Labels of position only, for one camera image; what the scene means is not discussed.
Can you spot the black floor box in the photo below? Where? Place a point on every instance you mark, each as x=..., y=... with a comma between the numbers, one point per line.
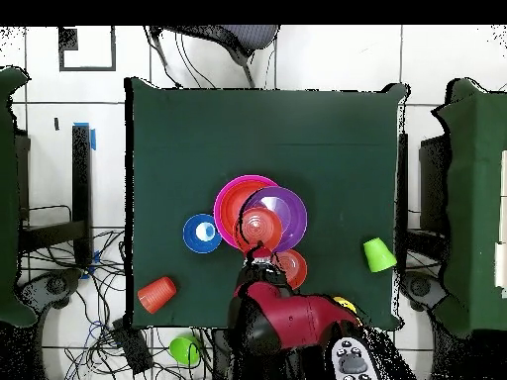
x=132, y=348

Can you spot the purple plastic bowl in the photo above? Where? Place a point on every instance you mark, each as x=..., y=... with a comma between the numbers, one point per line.
x=295, y=213

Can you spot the large pink plastic bowl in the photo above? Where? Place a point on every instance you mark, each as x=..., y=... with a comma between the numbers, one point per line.
x=217, y=209

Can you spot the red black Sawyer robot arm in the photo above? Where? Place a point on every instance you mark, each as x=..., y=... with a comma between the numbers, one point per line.
x=293, y=316

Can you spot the small orange plastic bowl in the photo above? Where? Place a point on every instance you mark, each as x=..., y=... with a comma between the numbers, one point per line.
x=259, y=227
x=297, y=269

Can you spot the yellow plastic cup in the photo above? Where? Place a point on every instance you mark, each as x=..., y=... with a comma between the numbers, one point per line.
x=345, y=303

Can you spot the green plastic cup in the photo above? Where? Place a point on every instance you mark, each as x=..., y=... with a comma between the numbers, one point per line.
x=182, y=350
x=378, y=255

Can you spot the dark green side cloth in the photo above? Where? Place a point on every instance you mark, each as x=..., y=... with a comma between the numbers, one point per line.
x=8, y=198
x=475, y=198

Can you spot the blue plastic bowl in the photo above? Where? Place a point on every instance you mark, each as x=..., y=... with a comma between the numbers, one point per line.
x=194, y=243

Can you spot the grey office chair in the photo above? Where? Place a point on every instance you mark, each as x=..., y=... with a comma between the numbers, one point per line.
x=245, y=37

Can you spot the black metal post frame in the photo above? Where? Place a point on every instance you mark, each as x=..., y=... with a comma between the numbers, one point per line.
x=82, y=178

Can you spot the dark green table cloth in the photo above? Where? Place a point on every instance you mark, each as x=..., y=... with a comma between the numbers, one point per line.
x=257, y=126

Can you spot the large orange plastic bowl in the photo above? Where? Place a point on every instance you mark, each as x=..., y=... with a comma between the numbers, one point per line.
x=229, y=202

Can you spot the orange plastic cup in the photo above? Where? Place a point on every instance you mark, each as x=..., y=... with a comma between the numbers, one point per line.
x=156, y=295

